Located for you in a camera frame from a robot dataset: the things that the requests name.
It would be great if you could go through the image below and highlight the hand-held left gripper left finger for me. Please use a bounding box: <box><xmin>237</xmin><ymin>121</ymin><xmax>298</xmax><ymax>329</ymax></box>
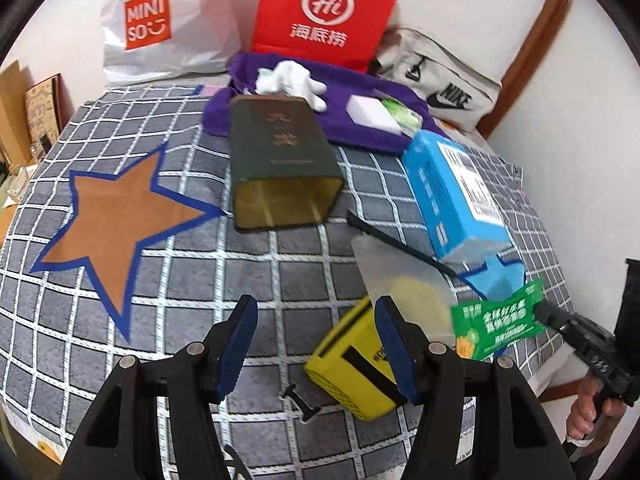
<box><xmin>59</xmin><ymin>295</ymin><xmax>259</xmax><ymax>480</ymax></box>

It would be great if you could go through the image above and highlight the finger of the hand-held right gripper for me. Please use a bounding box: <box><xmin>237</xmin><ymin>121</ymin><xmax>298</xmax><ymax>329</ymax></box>
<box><xmin>534</xmin><ymin>301</ymin><xmax>583</xmax><ymax>347</ymax></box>

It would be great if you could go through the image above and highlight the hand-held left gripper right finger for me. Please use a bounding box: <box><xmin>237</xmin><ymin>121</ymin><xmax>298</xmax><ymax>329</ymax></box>
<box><xmin>374</xmin><ymin>295</ymin><xmax>576</xmax><ymax>480</ymax></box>

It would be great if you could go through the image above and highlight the green snack packet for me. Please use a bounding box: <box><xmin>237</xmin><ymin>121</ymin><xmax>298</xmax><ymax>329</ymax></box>
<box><xmin>451</xmin><ymin>280</ymin><xmax>547</xmax><ymax>362</ymax></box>

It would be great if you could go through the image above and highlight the white sponge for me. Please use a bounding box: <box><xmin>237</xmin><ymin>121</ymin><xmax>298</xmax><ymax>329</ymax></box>
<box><xmin>346</xmin><ymin>94</ymin><xmax>408</xmax><ymax>136</ymax></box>

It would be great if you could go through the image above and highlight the white cloth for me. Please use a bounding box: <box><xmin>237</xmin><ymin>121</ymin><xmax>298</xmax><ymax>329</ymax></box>
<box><xmin>254</xmin><ymin>60</ymin><xmax>330</xmax><ymax>112</ymax></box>

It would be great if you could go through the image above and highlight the person's right hand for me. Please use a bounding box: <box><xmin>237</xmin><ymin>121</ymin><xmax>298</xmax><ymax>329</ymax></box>
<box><xmin>567</xmin><ymin>376</ymin><xmax>628</xmax><ymax>442</ymax></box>

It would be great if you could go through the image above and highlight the yellow black device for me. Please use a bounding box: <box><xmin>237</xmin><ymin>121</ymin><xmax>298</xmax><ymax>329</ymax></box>
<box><xmin>303</xmin><ymin>296</ymin><xmax>407</xmax><ymax>421</ymax></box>

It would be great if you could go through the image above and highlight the small black clip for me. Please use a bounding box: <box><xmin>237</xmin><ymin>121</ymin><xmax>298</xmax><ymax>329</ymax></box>
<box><xmin>281</xmin><ymin>384</ymin><xmax>322</xmax><ymax>422</ymax></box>

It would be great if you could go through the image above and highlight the frosted plastic zip pouch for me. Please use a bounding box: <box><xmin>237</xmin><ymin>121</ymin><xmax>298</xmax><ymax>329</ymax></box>
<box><xmin>346</xmin><ymin>209</ymin><xmax>458</xmax><ymax>356</ymax></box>

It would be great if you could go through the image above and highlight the grey plaid star blanket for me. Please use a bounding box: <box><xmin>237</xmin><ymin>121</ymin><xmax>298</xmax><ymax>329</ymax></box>
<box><xmin>0</xmin><ymin>82</ymin><xmax>576</xmax><ymax>480</ymax></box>

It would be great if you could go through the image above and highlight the blue cardboard box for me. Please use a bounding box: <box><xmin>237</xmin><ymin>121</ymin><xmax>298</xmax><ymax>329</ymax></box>
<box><xmin>401</xmin><ymin>129</ymin><xmax>526</xmax><ymax>306</ymax></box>

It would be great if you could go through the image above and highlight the dark green tin box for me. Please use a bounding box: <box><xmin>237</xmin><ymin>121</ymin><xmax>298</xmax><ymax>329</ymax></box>
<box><xmin>229</xmin><ymin>94</ymin><xmax>346</xmax><ymax>233</ymax></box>

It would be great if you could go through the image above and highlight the purple towel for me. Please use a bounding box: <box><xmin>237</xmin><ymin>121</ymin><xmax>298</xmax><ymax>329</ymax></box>
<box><xmin>201</xmin><ymin>52</ymin><xmax>448</xmax><ymax>156</ymax></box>

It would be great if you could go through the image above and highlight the grey sling bag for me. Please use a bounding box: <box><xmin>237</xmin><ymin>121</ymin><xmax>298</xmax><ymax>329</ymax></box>
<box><xmin>372</xmin><ymin>29</ymin><xmax>503</xmax><ymax>133</ymax></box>

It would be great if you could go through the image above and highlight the wooden nightstand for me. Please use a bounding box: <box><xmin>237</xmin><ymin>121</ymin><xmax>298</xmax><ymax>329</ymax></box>
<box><xmin>0</xmin><ymin>150</ymin><xmax>42</xmax><ymax>213</ymax></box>

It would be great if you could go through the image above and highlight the clear glass cup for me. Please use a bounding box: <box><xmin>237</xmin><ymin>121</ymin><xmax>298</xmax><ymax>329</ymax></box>
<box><xmin>7</xmin><ymin>164</ymin><xmax>32</xmax><ymax>195</ymax></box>

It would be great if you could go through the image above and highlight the brown wooden trim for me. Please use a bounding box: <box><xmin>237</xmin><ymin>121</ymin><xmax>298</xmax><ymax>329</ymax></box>
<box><xmin>482</xmin><ymin>0</ymin><xmax>581</xmax><ymax>141</ymax></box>

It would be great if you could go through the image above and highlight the patterned book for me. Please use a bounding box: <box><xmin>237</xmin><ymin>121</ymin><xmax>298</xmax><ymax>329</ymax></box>
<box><xmin>25</xmin><ymin>74</ymin><xmax>64</xmax><ymax>137</ymax></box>

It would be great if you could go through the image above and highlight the white plastic shopping bag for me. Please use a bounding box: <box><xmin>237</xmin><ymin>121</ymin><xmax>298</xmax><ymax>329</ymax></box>
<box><xmin>100</xmin><ymin>0</ymin><xmax>241</xmax><ymax>85</ymax></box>

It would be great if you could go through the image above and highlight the black cable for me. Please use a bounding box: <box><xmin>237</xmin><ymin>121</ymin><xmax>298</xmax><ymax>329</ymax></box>
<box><xmin>222</xmin><ymin>442</ymin><xmax>257</xmax><ymax>480</ymax></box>

